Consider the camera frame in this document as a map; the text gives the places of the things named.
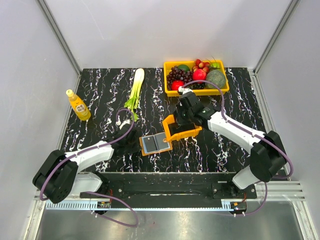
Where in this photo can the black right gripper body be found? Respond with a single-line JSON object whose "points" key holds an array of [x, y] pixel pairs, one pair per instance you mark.
{"points": [[183, 116]]}

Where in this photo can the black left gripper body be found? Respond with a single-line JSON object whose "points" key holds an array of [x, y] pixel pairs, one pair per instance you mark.
{"points": [[132, 146]]}

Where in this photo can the black VIP credit card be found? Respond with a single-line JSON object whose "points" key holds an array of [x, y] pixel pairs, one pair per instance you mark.
{"points": [[149, 144]]}

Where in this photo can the orange leather card holder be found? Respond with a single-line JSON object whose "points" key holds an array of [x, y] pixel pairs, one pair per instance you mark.
{"points": [[156, 152]]}

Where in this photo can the small yellow plastic bin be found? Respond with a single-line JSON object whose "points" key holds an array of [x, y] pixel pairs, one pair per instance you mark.
{"points": [[176, 137]]}

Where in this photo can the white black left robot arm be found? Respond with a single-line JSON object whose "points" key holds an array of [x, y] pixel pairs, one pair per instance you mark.
{"points": [[60, 175]]}

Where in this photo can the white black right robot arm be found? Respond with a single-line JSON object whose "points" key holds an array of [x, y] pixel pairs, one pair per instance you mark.
{"points": [[235, 131]]}

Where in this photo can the dark blueberry cluster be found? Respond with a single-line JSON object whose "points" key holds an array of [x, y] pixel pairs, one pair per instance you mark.
{"points": [[197, 86]]}

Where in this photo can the red apple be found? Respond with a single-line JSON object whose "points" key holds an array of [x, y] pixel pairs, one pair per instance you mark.
{"points": [[176, 84]]}

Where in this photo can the yellow fruit tray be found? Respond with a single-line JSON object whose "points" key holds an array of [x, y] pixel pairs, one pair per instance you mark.
{"points": [[210, 89]]}

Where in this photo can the red pomegranate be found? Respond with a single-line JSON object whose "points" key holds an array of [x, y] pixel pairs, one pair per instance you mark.
{"points": [[199, 76]]}

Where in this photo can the purple grape bunch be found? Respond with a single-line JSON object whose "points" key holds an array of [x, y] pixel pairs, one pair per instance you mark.
{"points": [[177, 74]]}

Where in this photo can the green white celery stalk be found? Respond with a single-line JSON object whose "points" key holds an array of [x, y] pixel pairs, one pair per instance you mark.
{"points": [[134, 98]]}

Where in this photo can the green netted melon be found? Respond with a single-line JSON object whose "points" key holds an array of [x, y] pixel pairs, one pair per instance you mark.
{"points": [[216, 77]]}

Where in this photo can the green lime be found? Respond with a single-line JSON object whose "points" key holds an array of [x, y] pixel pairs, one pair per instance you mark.
{"points": [[183, 67]]}

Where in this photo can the red cherry cluster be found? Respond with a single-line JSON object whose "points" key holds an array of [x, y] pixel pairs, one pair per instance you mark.
{"points": [[202, 65]]}

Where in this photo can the green apple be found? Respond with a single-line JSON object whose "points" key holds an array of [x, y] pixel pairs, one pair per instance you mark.
{"points": [[214, 66]]}

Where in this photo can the yellow juice bottle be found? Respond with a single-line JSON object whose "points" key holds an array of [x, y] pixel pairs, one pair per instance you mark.
{"points": [[79, 107]]}

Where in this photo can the white cable duct strip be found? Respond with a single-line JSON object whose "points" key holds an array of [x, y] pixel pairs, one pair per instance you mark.
{"points": [[216, 205]]}

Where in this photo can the aluminium rail frame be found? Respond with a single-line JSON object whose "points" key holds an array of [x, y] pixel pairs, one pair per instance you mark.
{"points": [[267, 156]]}

